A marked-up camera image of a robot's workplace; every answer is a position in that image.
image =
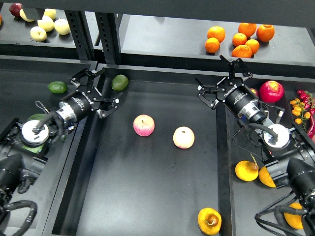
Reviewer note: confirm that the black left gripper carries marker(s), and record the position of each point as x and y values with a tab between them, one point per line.
86	98

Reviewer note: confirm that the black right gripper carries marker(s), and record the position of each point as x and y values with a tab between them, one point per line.
231	91

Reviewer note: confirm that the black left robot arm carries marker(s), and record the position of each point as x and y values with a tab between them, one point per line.
20	168

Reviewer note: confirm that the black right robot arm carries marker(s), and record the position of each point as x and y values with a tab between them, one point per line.
288	153

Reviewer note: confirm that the green avocado at tray corner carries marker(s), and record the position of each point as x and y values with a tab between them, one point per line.
119	82

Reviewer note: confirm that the green avocado left tray top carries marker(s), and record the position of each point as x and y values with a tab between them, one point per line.
57	87

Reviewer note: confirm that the yellow pear with long stem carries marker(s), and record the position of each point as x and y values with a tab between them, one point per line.
247	170

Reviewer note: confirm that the yellow pear middle right tray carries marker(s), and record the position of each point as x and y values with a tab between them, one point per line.
265	177

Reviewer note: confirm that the dark red small apple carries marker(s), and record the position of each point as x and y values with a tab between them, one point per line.
255	92

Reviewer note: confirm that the orange front wedge shaped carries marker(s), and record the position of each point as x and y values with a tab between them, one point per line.
242	51

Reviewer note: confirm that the orange left bottom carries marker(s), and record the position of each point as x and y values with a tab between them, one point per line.
212	45

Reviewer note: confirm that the orange centre small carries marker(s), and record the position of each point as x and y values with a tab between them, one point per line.
239	39

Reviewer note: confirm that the orange small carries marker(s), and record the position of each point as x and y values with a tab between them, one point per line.
239	39
254	45

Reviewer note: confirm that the orange small right front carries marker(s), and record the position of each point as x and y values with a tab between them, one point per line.
254	45

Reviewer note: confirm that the orange left top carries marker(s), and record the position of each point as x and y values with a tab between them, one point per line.
216	32

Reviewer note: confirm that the big red apple right tray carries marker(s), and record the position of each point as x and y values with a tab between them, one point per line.
271	92

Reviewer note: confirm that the orange top back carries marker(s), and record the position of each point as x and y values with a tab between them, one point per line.
248	29

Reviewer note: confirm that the pink red apple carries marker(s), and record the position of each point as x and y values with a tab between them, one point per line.
144	125

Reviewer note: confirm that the orange right with stem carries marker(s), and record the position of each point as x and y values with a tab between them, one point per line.
265	33

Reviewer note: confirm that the pale yellow pink apple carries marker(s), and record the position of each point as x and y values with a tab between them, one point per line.
183	137

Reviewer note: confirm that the black shelf upright right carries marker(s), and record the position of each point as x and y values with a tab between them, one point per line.
108	31

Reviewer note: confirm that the black shelf upright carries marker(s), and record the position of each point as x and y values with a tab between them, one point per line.
80	33
108	31

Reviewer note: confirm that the black left tray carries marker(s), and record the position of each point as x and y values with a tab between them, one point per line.
23	81

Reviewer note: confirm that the black tray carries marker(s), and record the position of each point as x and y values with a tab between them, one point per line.
240	201
129	185
23	81

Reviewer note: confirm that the black shelf upright left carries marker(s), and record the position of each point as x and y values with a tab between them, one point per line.
80	33

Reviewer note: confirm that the pale yellow apple right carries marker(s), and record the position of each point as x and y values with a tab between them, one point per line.
62	26

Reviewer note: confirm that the cherry tomato bunch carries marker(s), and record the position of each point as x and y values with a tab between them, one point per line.
303	107

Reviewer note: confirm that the pale yellow apple front left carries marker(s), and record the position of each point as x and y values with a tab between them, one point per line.
38	34

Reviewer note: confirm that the pale yellow apple middle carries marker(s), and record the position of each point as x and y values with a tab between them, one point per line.
46	23

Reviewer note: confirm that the black centre tray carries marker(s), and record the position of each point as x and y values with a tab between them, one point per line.
129	185

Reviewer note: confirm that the pale yellow apple back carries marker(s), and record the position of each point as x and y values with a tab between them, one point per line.
50	13

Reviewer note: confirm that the red chili pepper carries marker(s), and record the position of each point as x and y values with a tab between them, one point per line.
311	129

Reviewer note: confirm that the pale yellow apple behind tag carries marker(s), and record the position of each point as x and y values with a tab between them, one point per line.
24	17

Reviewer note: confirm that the dark red apple on shelf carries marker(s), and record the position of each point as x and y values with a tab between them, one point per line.
15	9

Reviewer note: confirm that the black right tray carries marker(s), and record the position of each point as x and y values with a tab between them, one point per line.
240	201

